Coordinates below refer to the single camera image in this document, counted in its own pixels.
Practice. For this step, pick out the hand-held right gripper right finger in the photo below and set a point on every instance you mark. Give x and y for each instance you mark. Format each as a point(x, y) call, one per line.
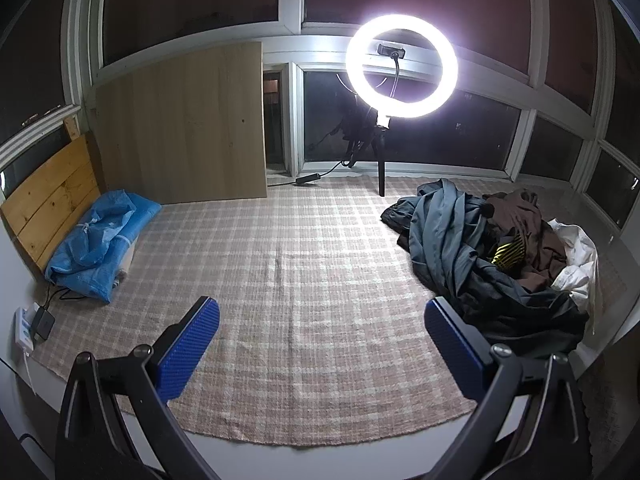
point(452, 345)

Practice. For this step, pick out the white power strip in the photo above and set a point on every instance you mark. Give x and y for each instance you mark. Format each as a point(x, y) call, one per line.
point(22, 330)

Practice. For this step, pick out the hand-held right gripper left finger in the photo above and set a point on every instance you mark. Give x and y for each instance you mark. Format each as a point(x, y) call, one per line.
point(187, 345)

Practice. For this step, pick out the grey-blue jacket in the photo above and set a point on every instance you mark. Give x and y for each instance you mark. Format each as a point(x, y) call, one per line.
point(440, 230)

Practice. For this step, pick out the narrow wooden plank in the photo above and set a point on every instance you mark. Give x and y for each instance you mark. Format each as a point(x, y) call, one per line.
point(71, 129)

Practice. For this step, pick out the yellow striped black cloth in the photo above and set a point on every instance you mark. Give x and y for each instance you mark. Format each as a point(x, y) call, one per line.
point(507, 254)

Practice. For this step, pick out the black tripod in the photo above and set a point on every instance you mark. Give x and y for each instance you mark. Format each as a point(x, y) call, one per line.
point(381, 170)

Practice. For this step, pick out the black garment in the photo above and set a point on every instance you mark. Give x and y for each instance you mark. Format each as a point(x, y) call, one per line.
point(510, 310)

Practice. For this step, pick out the plaid woven mat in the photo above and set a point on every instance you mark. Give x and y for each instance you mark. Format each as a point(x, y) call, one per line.
point(300, 285)

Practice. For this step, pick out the white garment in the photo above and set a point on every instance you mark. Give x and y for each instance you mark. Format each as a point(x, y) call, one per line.
point(580, 260)

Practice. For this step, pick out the black power adapter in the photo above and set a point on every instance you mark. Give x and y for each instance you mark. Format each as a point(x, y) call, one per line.
point(44, 325)

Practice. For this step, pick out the black phone clip holder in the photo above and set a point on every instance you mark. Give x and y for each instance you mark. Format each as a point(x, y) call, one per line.
point(390, 50)

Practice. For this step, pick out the pine wooden board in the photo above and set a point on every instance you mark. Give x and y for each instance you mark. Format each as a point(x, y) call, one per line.
point(50, 200)

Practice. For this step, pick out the white window frame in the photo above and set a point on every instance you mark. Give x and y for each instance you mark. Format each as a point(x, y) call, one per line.
point(287, 35)

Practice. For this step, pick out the blue woven bag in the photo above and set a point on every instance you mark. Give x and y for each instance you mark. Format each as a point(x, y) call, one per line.
point(95, 245)

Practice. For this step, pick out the pale wooden panel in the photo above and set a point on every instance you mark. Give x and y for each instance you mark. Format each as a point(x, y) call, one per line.
point(185, 125)

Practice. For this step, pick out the brown sweatshirt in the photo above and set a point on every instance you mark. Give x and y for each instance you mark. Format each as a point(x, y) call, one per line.
point(530, 240)

